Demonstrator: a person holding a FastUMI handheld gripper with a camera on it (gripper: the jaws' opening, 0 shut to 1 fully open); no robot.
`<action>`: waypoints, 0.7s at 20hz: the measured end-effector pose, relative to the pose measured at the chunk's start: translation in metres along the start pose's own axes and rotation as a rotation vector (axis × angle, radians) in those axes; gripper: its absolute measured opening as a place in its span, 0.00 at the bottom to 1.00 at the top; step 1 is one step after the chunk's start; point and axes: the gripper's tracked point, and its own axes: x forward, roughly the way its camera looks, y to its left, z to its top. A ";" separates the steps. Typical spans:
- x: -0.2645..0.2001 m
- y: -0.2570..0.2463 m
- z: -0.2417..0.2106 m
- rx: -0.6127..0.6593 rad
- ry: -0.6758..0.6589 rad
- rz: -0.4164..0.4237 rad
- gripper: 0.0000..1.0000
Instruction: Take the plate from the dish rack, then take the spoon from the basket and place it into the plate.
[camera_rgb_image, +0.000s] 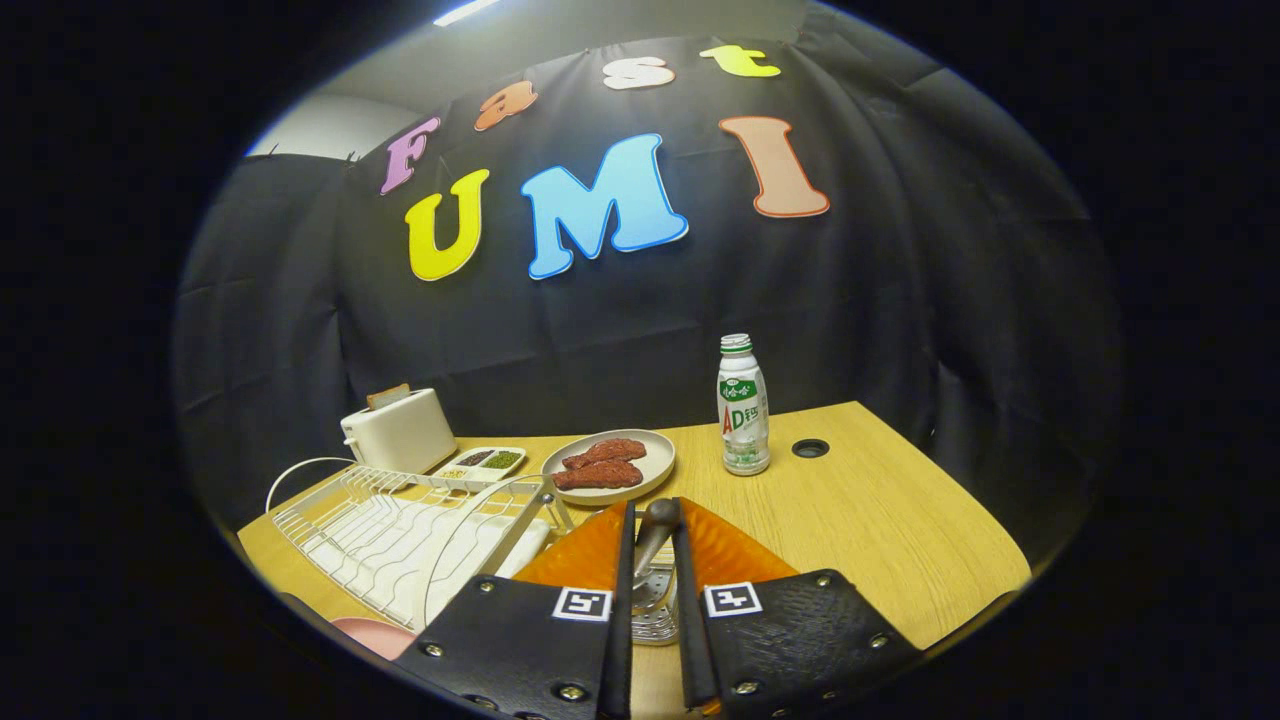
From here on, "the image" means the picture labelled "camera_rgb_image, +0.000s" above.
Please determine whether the beige plate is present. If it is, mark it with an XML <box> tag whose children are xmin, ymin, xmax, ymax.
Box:
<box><xmin>541</xmin><ymin>429</ymin><xmax>677</xmax><ymax>507</ymax></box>

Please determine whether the white divided dish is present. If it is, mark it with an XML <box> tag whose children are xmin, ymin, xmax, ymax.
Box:
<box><xmin>432</xmin><ymin>446</ymin><xmax>528</xmax><ymax>491</ymax></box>

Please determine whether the white drip tray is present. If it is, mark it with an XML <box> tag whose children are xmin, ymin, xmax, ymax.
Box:
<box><xmin>330</xmin><ymin>500</ymin><xmax>553</xmax><ymax>626</ymax></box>

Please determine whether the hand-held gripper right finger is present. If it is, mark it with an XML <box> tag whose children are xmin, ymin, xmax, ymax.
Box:
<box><xmin>672</xmin><ymin>497</ymin><xmax>923</xmax><ymax>720</ymax></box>

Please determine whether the white wire dish rack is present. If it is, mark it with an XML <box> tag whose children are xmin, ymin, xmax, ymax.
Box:
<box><xmin>265</xmin><ymin>456</ymin><xmax>576</xmax><ymax>633</ymax></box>

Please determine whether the white drink bottle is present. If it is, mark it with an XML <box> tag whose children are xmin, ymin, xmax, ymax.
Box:
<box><xmin>717</xmin><ymin>334</ymin><xmax>771</xmax><ymax>477</ymax></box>

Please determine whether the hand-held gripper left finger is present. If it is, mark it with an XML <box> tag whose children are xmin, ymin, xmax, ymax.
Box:
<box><xmin>393</xmin><ymin>500</ymin><xmax>637</xmax><ymax>720</ymax></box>

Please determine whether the ceiling light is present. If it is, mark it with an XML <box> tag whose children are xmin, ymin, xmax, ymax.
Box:
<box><xmin>433</xmin><ymin>0</ymin><xmax>501</xmax><ymax>28</ymax></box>

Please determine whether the metal wire basket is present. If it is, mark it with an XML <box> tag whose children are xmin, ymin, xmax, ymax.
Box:
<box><xmin>632</xmin><ymin>540</ymin><xmax>681</xmax><ymax>647</ymax></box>

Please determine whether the pink plate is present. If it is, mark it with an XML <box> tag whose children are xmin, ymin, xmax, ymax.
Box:
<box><xmin>330</xmin><ymin>617</ymin><xmax>416</xmax><ymax>662</ymax></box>

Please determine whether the metal spoon with wooden handle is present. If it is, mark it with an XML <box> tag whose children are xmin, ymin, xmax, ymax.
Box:
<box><xmin>632</xmin><ymin>498</ymin><xmax>682</xmax><ymax>613</ymax></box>

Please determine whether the white toaster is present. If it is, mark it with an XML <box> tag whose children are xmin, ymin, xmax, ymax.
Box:
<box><xmin>340</xmin><ymin>388</ymin><xmax>459</xmax><ymax>475</ymax></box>

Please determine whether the red meat piece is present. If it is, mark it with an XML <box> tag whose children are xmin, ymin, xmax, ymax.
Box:
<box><xmin>552</xmin><ymin>459</ymin><xmax>644</xmax><ymax>491</ymax></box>
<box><xmin>562</xmin><ymin>438</ymin><xmax>648</xmax><ymax>471</ymax></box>

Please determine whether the black backdrop cloth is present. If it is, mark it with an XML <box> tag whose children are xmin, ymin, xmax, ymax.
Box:
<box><xmin>170</xmin><ymin>35</ymin><xmax>1126</xmax><ymax>571</ymax></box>

